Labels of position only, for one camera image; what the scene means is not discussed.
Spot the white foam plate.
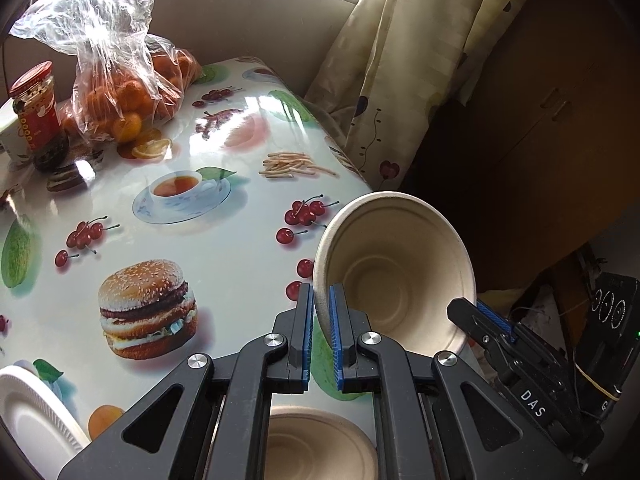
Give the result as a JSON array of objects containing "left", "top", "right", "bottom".
[{"left": 0, "top": 365, "right": 92, "bottom": 480}]

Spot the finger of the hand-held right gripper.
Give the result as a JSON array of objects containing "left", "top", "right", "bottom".
[
  {"left": 446, "top": 298, "right": 508, "bottom": 386},
  {"left": 476, "top": 299, "right": 568, "bottom": 363}
]

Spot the brown wooden cabinet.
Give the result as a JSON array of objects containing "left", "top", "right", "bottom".
[{"left": 400, "top": 0, "right": 640, "bottom": 297}]

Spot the plastic bag of oranges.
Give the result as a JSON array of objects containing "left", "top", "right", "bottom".
[{"left": 9, "top": 0, "right": 204, "bottom": 147}]

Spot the cream patterned curtain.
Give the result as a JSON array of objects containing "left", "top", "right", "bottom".
[{"left": 303, "top": 0, "right": 532, "bottom": 194}]

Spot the red label glass jar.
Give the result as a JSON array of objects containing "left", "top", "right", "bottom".
[{"left": 8, "top": 61, "right": 71, "bottom": 171}]

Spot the beige paper bowl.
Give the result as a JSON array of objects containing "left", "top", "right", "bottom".
[
  {"left": 313, "top": 190, "right": 477, "bottom": 367},
  {"left": 264, "top": 404, "right": 379, "bottom": 480}
]

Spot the food print tablecloth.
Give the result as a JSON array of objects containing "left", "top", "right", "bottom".
[{"left": 0, "top": 57, "right": 382, "bottom": 480}]

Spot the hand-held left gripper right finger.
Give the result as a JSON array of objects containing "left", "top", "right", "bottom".
[{"left": 328, "top": 282, "right": 584, "bottom": 480}]

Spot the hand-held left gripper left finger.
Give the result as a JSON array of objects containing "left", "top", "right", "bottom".
[{"left": 56, "top": 282, "right": 316, "bottom": 480}]

